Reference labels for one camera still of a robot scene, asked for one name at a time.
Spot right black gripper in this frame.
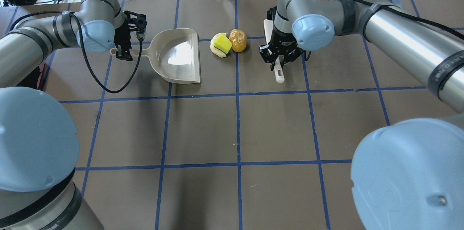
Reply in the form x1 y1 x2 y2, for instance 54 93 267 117
260 29 306 71

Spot white hand brush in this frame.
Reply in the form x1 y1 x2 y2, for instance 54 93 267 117
263 19 285 83

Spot black lined trash bin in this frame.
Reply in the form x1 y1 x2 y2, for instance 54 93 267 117
17 62 48 90

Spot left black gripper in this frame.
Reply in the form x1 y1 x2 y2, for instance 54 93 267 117
114 11 148 61

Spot pale apple slice toy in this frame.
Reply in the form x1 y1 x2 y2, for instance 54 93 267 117
210 33 227 58

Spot brown toy potato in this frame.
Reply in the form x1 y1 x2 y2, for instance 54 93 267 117
229 29 247 53

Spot beige plastic dustpan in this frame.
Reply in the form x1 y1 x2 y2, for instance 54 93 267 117
129 28 202 84

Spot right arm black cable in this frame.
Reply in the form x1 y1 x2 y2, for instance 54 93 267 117
328 0 464 42

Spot yellow green sponge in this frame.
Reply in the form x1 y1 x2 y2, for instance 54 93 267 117
212 33 232 54

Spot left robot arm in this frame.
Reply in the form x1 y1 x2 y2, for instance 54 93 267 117
1 0 146 230

